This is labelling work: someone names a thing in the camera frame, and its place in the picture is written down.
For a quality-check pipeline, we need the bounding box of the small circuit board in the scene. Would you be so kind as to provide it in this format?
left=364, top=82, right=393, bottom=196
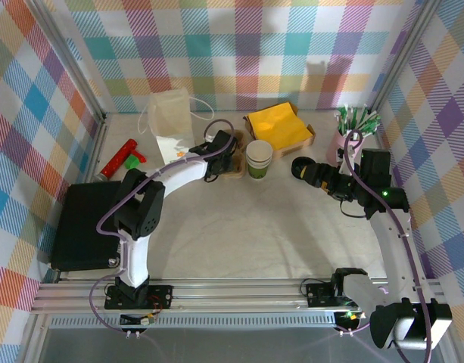
left=335, top=310, right=365, bottom=326
left=120, top=312, right=157, bottom=327

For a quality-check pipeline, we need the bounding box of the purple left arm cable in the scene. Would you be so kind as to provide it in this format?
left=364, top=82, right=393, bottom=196
left=89, top=119, right=236, bottom=336

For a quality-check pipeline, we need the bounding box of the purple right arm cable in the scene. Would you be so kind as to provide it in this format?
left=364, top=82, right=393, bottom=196
left=335, top=129, right=435, bottom=363

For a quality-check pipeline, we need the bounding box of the grey slotted cable duct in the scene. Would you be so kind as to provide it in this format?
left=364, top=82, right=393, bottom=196
left=49, top=315, right=363, bottom=330

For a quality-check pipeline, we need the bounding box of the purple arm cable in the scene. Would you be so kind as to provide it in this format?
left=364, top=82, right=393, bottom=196
left=89, top=119, right=236, bottom=336
left=335, top=129, right=435, bottom=363

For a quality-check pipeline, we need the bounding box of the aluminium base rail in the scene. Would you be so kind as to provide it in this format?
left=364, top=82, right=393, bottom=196
left=30, top=278, right=444, bottom=315

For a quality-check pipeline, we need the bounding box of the white paper takeout bag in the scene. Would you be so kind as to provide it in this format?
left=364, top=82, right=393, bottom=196
left=138, top=87, right=214, bottom=166

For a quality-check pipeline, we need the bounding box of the stack of paper cups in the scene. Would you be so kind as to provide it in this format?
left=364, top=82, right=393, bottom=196
left=245, top=139, right=274, bottom=182

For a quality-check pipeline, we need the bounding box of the black plastic cup lid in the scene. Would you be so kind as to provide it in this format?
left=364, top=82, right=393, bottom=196
left=291, top=156, right=316, bottom=183

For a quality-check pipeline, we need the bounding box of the aluminium frame post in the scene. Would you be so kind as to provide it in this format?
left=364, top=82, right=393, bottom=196
left=33, top=0, right=107, bottom=124
left=369, top=0, right=439, bottom=110

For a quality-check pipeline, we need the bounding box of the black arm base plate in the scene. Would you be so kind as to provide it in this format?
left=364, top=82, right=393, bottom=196
left=104, top=284, right=175, bottom=310
left=304, top=281, right=344, bottom=308

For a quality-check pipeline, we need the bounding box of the pink straw holder cup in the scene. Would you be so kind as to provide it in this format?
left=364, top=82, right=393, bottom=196
left=327, top=128, right=365, bottom=164

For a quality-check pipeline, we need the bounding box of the black flat box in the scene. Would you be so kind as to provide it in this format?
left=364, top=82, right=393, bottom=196
left=49, top=180, right=129, bottom=271

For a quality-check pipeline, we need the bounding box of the yellow napkin stack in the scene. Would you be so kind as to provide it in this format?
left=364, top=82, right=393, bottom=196
left=247, top=102, right=312, bottom=150

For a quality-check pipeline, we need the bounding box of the brown pulp cup carrier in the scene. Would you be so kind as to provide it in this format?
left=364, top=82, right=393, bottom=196
left=216, top=128, right=248, bottom=181

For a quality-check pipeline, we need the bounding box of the red star-print tube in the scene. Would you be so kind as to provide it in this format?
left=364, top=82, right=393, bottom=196
left=98, top=138, right=138, bottom=179

